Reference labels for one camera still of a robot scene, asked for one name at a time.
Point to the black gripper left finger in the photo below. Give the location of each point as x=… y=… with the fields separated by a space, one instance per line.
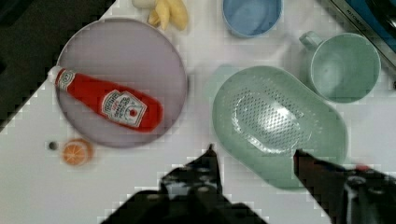
x=183 y=185

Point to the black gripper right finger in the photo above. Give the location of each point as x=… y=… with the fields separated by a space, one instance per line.
x=361 y=195

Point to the green plastic strainer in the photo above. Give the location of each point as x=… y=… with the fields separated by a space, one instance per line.
x=263 y=114

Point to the red ketchup bottle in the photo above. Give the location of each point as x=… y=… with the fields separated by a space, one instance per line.
x=119 y=104

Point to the orange slice toy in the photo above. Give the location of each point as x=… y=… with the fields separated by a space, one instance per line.
x=77 y=152

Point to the green plastic mug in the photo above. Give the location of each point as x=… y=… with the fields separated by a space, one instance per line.
x=341 y=69

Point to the lilac round plate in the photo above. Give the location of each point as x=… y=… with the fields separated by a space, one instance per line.
x=135 y=55

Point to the blue plastic bowl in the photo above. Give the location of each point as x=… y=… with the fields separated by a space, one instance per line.
x=251 y=18

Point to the peeled banana toy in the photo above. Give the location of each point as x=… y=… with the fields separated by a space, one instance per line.
x=163 y=12

